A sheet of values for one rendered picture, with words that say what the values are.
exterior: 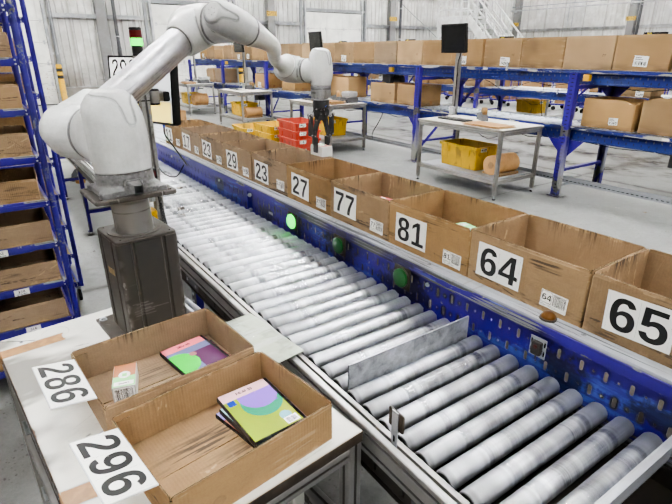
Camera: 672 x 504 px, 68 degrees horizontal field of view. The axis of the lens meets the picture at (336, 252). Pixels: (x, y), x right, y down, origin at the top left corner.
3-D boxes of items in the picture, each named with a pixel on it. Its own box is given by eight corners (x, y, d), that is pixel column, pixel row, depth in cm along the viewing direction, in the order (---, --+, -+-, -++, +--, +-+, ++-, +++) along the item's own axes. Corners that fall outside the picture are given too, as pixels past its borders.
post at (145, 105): (155, 246, 249) (127, 55, 216) (165, 244, 251) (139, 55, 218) (162, 253, 240) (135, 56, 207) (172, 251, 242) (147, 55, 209)
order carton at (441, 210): (387, 243, 193) (389, 200, 186) (441, 228, 208) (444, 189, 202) (465, 278, 162) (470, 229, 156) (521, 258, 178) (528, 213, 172)
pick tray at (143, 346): (76, 384, 132) (68, 352, 128) (209, 335, 155) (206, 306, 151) (110, 444, 111) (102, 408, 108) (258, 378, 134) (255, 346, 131)
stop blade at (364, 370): (347, 393, 133) (347, 364, 130) (465, 340, 158) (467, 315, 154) (348, 394, 133) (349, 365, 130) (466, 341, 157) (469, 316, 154)
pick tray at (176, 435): (116, 454, 109) (108, 417, 105) (262, 381, 133) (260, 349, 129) (175, 542, 89) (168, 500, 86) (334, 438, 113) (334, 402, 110)
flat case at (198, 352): (193, 386, 128) (193, 381, 127) (159, 356, 141) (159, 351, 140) (238, 365, 137) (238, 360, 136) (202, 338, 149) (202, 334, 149)
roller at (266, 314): (253, 323, 171) (252, 310, 169) (371, 285, 199) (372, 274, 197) (259, 329, 167) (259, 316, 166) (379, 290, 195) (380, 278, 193)
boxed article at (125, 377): (138, 376, 134) (136, 362, 132) (138, 399, 125) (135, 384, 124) (116, 380, 132) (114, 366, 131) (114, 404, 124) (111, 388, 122)
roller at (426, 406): (371, 433, 122) (371, 417, 120) (507, 363, 149) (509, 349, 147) (384, 446, 118) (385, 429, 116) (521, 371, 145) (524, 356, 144)
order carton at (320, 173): (286, 197, 252) (285, 164, 246) (334, 189, 268) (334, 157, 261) (330, 217, 222) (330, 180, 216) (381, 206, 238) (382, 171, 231)
